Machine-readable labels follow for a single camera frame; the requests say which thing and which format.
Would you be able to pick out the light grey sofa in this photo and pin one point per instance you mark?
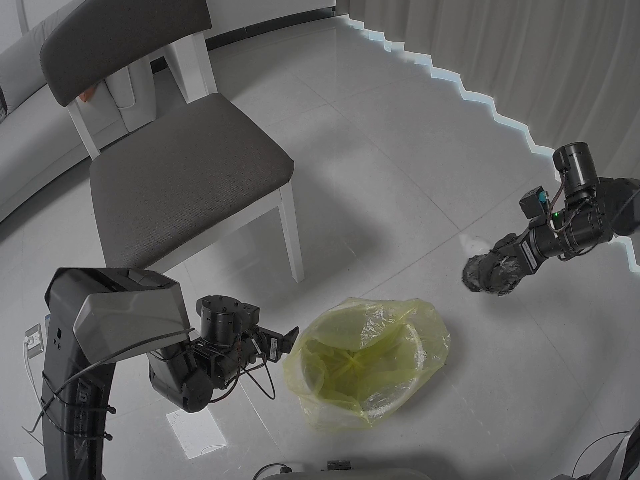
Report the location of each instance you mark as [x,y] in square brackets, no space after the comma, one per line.
[30,143]

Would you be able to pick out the white trash bin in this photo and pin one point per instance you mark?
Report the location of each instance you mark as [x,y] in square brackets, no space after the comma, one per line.
[421,350]

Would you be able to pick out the black plastic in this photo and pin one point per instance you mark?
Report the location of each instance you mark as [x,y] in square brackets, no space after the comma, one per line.
[487,275]

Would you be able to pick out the grey cushion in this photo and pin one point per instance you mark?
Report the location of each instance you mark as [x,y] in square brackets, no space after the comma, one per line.
[55,18]

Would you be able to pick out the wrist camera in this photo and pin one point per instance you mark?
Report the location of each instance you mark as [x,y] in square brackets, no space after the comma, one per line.
[532,203]
[251,315]

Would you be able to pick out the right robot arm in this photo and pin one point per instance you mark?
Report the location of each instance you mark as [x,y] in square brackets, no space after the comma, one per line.
[580,223]

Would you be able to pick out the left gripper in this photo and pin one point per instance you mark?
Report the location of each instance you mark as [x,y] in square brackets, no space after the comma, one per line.
[265,348]

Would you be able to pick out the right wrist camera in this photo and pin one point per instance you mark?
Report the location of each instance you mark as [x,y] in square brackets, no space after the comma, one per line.
[532,203]

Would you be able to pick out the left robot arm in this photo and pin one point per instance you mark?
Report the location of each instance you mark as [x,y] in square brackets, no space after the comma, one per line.
[70,368]

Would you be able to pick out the yellow plastic bag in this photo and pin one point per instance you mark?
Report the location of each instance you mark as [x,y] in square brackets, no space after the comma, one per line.
[380,398]

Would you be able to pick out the pale grey curtain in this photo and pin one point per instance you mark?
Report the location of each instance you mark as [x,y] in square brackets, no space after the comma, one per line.
[500,43]

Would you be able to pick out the grey padded white chair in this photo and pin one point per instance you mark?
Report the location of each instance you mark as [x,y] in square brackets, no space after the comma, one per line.
[190,168]

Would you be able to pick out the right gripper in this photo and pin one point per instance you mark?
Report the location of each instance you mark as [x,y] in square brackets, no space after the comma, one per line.
[522,253]

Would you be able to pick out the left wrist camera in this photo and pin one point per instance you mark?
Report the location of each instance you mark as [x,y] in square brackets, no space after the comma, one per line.
[251,315]

